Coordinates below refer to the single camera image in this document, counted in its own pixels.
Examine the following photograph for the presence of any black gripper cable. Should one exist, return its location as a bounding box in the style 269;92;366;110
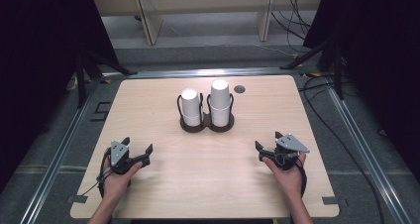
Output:
294;157;308;198
78;147;113;199

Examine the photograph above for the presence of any person's right hand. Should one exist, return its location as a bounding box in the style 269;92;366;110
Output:
262;152;307;199

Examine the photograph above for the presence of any thin white floor cable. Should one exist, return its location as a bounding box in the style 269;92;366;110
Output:
250;43;295;58

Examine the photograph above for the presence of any bundle of black floor cables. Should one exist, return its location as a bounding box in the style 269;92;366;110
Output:
270;0;313;54

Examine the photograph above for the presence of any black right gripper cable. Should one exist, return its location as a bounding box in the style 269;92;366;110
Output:
294;157;308;198

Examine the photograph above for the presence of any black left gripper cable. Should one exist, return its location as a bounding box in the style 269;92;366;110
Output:
78;147;113;199

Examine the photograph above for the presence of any dark curtain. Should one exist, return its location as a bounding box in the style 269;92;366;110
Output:
302;0;420;173
0;0;121;193

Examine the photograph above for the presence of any person's left hand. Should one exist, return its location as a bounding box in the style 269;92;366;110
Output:
100;148;144;199

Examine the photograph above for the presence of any long black floor cable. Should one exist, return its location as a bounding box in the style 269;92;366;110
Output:
298;72;386;224

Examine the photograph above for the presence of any tall stack of white cups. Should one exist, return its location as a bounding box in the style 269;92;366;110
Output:
209;78;232;128

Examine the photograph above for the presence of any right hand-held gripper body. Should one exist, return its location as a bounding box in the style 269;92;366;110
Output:
262;133;311;171

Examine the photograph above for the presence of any short stack of white cups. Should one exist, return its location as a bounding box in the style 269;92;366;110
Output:
180;88;203;128

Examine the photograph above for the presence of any black metal stand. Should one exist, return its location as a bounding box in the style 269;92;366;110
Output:
74;46;139;110
279;35;345;101

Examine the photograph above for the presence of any metal floor rail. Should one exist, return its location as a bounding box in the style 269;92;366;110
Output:
324;77;414;224
101;66;289;80
19;78;101;224

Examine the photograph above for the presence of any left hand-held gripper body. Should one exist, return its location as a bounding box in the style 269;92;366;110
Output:
108;140;147;175

